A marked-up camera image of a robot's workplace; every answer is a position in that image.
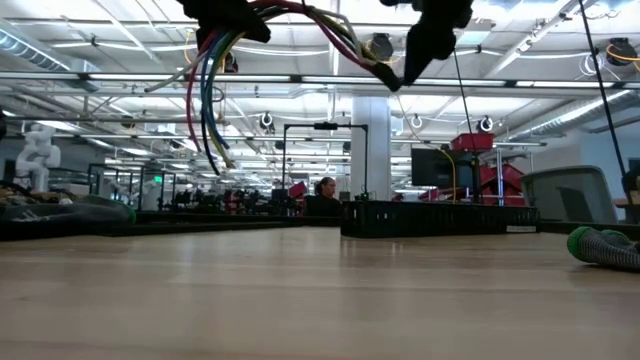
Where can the black work glove green cuff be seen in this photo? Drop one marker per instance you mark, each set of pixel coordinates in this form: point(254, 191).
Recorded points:
point(600, 250)

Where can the black camera stand frame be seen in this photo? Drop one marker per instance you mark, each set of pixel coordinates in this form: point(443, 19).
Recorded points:
point(325, 126)

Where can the silver ventilation duct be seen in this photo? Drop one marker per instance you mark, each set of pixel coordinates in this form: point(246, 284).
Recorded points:
point(30, 52)
point(575, 115)

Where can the black duct cover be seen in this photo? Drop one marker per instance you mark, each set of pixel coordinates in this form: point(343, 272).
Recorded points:
point(200, 229)

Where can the grey mesh office chair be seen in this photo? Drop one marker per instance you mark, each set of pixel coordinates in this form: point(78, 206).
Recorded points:
point(570, 190)

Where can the white robot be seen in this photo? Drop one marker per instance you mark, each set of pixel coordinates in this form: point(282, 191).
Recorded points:
point(37, 155)

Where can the red bin shelf rack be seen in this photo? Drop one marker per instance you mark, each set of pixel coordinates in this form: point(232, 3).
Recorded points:
point(505, 180)

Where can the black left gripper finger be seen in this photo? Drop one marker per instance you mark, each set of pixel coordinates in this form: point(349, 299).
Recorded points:
point(240, 27)

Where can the computer monitor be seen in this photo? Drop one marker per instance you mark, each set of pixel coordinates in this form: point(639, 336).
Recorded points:
point(430, 167)

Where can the person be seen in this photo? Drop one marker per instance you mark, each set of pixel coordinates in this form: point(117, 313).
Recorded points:
point(325, 192)

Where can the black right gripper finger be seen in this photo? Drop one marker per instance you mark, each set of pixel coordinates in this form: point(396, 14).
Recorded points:
point(430, 45)

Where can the long ceiling light bar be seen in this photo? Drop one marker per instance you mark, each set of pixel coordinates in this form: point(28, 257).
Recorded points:
point(125, 77)

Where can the white pillar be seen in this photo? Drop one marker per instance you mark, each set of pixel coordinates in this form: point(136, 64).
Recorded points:
point(372, 150)

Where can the wooden desk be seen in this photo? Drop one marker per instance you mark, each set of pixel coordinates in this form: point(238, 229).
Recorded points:
point(620, 202)

